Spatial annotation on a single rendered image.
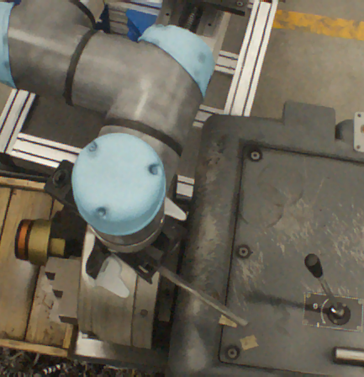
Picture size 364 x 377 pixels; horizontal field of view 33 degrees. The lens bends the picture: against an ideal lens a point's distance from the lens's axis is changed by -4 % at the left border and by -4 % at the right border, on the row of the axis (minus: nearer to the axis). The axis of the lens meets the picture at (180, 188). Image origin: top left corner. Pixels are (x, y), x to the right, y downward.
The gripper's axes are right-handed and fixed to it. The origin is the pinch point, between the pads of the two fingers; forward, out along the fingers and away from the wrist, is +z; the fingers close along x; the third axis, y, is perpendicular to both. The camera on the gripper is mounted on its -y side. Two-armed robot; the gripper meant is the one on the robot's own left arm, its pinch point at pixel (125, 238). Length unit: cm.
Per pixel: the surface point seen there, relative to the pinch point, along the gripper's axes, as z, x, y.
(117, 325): 18.9, -10.4, 4.3
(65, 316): 22.9, -14.6, -3.9
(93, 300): 15.6, -9.3, -0.7
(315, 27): 153, 136, -15
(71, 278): 24.6, -8.9, -7.4
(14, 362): 74, -35, -16
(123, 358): 48, -16, 7
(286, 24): 152, 129, -26
